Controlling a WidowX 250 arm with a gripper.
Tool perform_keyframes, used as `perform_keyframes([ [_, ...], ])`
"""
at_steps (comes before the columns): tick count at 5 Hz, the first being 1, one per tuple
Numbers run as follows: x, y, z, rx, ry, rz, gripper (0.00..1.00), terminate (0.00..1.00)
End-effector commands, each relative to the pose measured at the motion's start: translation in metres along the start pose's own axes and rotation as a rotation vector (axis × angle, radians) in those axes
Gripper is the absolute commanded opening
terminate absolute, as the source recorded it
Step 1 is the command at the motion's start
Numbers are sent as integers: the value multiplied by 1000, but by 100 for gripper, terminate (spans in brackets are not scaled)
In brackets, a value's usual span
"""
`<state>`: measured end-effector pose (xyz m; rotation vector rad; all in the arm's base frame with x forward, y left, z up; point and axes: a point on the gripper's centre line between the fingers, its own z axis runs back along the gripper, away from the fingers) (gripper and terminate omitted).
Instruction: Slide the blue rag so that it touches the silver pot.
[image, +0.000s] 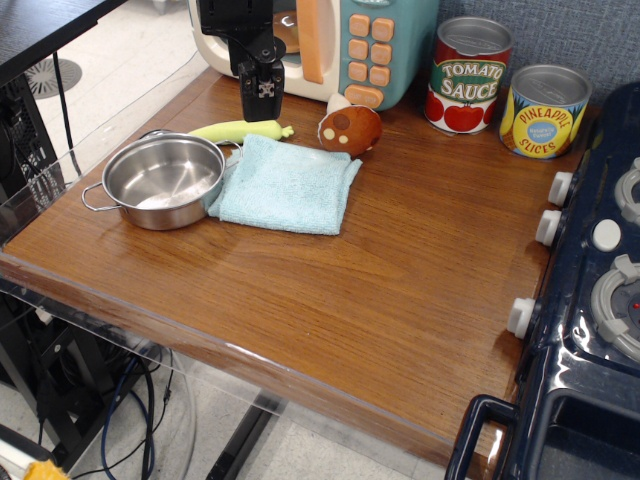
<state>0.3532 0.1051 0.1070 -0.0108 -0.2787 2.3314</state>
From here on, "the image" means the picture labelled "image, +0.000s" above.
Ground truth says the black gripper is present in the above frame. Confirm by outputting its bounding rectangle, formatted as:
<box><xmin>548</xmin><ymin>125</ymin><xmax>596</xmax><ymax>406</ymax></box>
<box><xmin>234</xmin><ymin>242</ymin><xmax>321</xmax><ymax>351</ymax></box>
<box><xmin>227</xmin><ymin>30</ymin><xmax>286</xmax><ymax>122</ymax></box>

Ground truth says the brown plush mushroom toy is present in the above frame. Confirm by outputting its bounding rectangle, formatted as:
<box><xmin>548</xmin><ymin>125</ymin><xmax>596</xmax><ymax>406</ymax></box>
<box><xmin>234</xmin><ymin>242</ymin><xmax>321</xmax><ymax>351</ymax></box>
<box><xmin>318</xmin><ymin>93</ymin><xmax>383</xmax><ymax>158</ymax></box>

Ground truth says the tomato sauce can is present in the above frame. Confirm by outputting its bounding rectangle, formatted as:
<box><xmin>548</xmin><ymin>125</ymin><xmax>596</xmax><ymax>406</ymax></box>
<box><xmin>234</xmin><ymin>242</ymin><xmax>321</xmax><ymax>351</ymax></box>
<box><xmin>424</xmin><ymin>16</ymin><xmax>515</xmax><ymax>134</ymax></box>

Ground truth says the dark blue toy stove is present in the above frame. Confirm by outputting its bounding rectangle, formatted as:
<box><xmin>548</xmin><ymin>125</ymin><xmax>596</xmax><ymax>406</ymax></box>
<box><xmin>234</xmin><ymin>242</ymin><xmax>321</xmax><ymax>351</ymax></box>
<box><xmin>446</xmin><ymin>83</ymin><xmax>639</xmax><ymax>479</ymax></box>

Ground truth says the blue floor cable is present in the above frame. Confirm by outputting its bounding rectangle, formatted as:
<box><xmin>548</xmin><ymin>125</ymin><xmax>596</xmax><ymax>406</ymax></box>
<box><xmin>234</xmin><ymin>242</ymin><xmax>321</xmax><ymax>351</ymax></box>
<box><xmin>101</xmin><ymin>357</ymin><xmax>156</xmax><ymax>480</ymax></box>

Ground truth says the silver steel pot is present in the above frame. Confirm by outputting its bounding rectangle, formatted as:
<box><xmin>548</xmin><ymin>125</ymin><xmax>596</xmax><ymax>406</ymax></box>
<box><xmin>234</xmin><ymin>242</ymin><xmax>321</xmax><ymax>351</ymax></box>
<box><xmin>81</xmin><ymin>131</ymin><xmax>228</xmax><ymax>231</ymax></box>

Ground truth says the light blue rag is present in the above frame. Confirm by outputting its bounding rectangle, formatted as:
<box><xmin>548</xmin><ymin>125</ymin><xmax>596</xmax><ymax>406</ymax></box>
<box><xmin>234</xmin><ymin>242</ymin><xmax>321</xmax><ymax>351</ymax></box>
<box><xmin>208</xmin><ymin>134</ymin><xmax>362</xmax><ymax>236</ymax></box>

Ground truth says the toy microwave teal and cream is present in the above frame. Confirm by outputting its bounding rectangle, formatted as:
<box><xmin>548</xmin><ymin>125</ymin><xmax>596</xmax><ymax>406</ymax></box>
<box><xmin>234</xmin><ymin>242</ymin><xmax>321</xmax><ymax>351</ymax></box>
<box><xmin>188</xmin><ymin>0</ymin><xmax>439</xmax><ymax>111</ymax></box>

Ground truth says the green plush vegetable toy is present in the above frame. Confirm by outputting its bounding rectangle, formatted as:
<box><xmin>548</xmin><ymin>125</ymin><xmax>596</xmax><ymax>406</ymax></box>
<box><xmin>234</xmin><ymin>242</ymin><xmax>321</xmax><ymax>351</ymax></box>
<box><xmin>189</xmin><ymin>120</ymin><xmax>294</xmax><ymax>144</ymax></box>

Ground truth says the black desk top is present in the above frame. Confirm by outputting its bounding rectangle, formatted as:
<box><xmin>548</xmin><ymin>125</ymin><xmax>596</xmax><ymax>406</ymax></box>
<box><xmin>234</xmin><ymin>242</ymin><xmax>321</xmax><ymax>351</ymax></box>
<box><xmin>1</xmin><ymin>0</ymin><xmax>124</xmax><ymax>63</ymax></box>

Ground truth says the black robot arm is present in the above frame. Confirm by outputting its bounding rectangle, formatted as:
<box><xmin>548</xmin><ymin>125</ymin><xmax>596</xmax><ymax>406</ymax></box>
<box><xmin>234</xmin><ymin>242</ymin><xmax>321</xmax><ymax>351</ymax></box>
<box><xmin>197</xmin><ymin>0</ymin><xmax>286</xmax><ymax>122</ymax></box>

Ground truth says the pineapple slices can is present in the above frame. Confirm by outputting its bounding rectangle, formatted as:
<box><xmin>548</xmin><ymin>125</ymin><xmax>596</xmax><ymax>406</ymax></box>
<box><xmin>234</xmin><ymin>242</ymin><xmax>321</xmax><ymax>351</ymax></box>
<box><xmin>499</xmin><ymin>64</ymin><xmax>592</xmax><ymax>160</ymax></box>

